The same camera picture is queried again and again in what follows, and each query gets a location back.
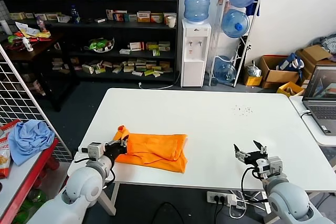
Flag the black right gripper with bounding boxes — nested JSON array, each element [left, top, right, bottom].
[[233, 140, 268, 167]]

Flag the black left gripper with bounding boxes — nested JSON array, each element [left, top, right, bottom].
[[104, 135, 129, 158]]

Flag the orange t-shirt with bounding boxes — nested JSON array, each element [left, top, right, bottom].
[[112, 125, 188, 174]]

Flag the pile of patterned clothes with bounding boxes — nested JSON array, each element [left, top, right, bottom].
[[312, 33, 336, 55]]

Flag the large white table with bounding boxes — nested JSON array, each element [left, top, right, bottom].
[[67, 88, 336, 216]]

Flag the white plug adapter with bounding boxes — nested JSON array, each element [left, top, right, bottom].
[[226, 194, 238, 207]]

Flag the white power strip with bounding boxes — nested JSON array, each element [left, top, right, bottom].
[[206, 190, 228, 204]]

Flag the small white side table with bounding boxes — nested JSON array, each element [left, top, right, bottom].
[[289, 95, 336, 147]]

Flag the small yellow carton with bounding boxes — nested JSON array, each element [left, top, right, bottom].
[[244, 74, 264, 87]]

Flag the yellow open box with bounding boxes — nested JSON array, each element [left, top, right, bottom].
[[277, 81, 306, 97]]

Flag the red metal shelf rack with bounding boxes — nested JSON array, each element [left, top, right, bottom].
[[0, 137, 75, 224]]

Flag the white green medicine box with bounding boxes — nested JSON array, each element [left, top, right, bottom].
[[82, 63, 95, 75]]

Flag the open brown cardboard box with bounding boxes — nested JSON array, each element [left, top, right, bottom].
[[259, 55, 301, 89]]

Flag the silver foil bag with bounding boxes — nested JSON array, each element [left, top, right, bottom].
[[246, 60, 263, 78]]

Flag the grey open laptop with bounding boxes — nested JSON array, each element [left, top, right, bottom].
[[302, 65, 336, 136]]

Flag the crumpled light blue cloth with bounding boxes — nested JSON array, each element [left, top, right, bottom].
[[7, 119, 56, 166]]

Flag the green plastic bottle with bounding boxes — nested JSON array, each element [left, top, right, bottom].
[[14, 202, 31, 223], [27, 188, 48, 206]]

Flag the blue fabric bag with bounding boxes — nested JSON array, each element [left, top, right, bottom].
[[278, 52, 306, 72]]

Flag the stacked pale medicine boxes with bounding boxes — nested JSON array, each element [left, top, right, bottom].
[[52, 58, 65, 71]]

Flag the red white medicine box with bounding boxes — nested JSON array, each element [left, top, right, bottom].
[[129, 41, 145, 51]]

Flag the bowl with green fruit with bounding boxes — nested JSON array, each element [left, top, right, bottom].
[[83, 37, 116, 54]]

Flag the white water dispenser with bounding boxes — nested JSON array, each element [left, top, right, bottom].
[[181, 18, 212, 88]]

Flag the black clamp stand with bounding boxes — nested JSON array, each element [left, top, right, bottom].
[[239, 36, 253, 65]]

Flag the red white snack bag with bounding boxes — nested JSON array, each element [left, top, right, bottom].
[[0, 120, 22, 141]]

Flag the tan cardboard box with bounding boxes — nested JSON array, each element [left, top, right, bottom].
[[296, 45, 333, 78]]

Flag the white metal jug rack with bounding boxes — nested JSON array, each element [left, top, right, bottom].
[[208, 0, 263, 88]]

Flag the dark wooden table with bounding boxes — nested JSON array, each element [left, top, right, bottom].
[[0, 31, 80, 112]]

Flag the yellow white medicine box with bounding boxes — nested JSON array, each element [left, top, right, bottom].
[[136, 11, 152, 23]]

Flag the orange green medicine box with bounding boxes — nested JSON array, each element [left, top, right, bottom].
[[150, 13, 165, 24]]

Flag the small white plastic bottle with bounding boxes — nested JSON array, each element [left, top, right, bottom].
[[23, 37, 34, 52]]

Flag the blue drink bottle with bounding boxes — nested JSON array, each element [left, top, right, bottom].
[[70, 4, 81, 24]]

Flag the black shelf unit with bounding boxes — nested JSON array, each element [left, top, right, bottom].
[[0, 0, 181, 83]]

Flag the yellow white paper pile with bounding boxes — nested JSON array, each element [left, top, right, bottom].
[[15, 21, 52, 41]]

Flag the purple drink bottle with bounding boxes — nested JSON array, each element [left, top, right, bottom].
[[36, 15, 48, 33]]

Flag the dark blue hanging cloth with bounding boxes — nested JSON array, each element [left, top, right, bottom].
[[246, 0, 262, 17]]

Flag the white paper roll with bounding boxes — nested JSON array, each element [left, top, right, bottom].
[[0, 19, 13, 35]]

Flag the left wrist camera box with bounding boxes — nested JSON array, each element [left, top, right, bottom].
[[81, 142, 105, 159]]

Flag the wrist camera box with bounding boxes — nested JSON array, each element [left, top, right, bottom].
[[81, 142, 105, 159], [256, 156, 283, 179]]

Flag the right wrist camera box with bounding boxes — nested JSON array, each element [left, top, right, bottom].
[[256, 156, 283, 179]]

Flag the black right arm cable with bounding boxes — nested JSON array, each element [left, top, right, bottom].
[[240, 166, 268, 205]]

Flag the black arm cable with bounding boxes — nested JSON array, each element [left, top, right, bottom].
[[240, 166, 268, 205], [73, 155, 116, 183]]

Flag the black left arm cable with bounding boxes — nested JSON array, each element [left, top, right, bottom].
[[73, 155, 116, 183]]

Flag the white cable with plug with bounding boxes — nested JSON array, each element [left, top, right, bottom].
[[138, 71, 182, 90]]

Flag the white wire grid panel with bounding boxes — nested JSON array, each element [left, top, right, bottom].
[[0, 42, 75, 162]]

